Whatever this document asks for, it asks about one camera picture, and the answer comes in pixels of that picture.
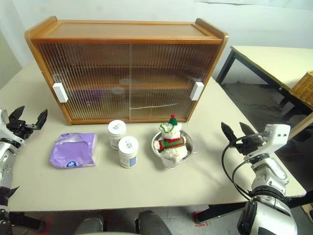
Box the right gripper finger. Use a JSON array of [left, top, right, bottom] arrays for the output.
[[221, 121, 237, 144], [239, 121, 257, 138]]

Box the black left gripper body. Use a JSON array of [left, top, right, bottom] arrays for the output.
[[6, 117, 39, 142]]

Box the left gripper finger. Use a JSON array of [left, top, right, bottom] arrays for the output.
[[8, 105, 26, 123], [34, 109, 48, 130]]

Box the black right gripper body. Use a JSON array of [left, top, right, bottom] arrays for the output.
[[234, 133, 266, 155]]

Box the white door handle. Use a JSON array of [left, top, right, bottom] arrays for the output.
[[52, 82, 68, 103], [189, 82, 204, 101]]

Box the purple tissue pack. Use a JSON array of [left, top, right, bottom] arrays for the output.
[[49, 132, 98, 169]]

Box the white plush toy red scarf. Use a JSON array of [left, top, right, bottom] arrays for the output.
[[156, 114, 189, 164]]

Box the ribbed clear sliding door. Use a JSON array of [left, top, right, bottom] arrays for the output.
[[36, 43, 133, 123], [129, 43, 220, 122]]

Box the white plastic bottle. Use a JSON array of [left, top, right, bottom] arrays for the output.
[[118, 136, 139, 169], [107, 119, 127, 149]]

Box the wooden cabinet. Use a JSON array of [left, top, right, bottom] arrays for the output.
[[24, 16, 230, 126]]

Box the white bowl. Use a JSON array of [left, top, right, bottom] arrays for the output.
[[151, 129, 199, 170]]

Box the wicker basket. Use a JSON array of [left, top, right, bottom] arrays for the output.
[[289, 70, 313, 110]]

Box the black table leg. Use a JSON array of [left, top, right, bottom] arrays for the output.
[[9, 211, 47, 232], [195, 195, 250, 226]]

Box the dark rounded shape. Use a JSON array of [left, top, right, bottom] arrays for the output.
[[74, 215, 106, 235], [135, 210, 172, 235]]

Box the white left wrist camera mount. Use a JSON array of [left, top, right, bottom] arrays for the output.
[[0, 108, 25, 149]]

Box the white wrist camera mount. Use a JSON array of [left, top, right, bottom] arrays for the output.
[[244, 123, 291, 161], [0, 108, 25, 149]]

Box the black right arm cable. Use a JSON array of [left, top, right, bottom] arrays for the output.
[[221, 141, 252, 202]]

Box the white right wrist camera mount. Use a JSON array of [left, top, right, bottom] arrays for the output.
[[244, 123, 291, 161]]

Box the beige table black frame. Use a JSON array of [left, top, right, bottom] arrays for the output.
[[216, 45, 313, 145]]

